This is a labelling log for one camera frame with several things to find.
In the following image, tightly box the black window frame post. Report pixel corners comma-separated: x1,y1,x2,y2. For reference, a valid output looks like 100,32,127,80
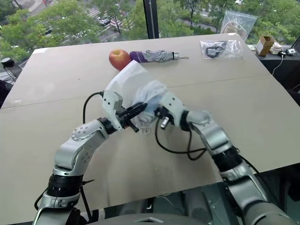
142,0,160,39

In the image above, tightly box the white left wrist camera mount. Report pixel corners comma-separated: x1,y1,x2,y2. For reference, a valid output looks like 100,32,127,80
101,90,125,131

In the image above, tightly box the round black device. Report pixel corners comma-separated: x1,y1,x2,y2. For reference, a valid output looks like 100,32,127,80
0,57,15,69

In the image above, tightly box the clear zip bag with contents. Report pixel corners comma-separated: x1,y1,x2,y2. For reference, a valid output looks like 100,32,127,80
220,10,257,41

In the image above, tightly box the black side table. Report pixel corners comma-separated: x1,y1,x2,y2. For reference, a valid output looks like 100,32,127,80
258,37,300,91

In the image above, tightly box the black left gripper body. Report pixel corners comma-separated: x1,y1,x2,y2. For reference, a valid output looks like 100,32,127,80
116,108,140,134

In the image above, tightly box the clear bag with black item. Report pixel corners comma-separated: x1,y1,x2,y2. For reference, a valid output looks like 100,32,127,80
199,39,246,60

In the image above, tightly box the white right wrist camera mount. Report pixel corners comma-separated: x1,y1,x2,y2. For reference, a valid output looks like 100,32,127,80
159,91,188,127

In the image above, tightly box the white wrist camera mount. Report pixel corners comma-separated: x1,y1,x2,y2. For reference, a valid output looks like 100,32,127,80
101,90,125,131
159,91,188,127

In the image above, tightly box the thin white cable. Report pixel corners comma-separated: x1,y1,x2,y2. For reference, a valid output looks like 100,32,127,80
271,52,287,75

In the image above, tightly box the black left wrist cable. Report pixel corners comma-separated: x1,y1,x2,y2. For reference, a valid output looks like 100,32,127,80
82,91,105,125

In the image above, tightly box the black left shoulder cable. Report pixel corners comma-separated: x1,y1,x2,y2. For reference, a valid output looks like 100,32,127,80
34,179,96,220

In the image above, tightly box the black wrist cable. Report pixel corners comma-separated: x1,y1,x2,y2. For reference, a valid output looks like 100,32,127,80
82,91,105,125
154,112,207,161

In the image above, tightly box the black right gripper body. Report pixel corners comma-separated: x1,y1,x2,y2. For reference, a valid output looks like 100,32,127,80
154,105,176,129

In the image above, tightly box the purple grey folded umbrella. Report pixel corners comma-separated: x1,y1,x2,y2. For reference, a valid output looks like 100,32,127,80
129,50,189,64

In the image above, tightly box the small brown cardboard box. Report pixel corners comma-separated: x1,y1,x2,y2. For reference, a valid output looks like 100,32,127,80
255,35,276,57

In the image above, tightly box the crumpled white cloth pouch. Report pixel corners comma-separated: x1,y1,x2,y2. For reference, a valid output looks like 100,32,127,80
269,42,285,55

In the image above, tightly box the red yellow apple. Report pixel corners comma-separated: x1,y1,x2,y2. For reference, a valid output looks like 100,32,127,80
108,48,132,71

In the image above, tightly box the white drawstring bag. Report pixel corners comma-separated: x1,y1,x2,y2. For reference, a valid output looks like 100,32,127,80
104,60,157,136

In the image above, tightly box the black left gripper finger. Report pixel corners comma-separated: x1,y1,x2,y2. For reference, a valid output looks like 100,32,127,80
125,103,148,115
127,107,147,121

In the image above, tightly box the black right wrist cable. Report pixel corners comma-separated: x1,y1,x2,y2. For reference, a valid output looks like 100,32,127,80
154,112,207,161

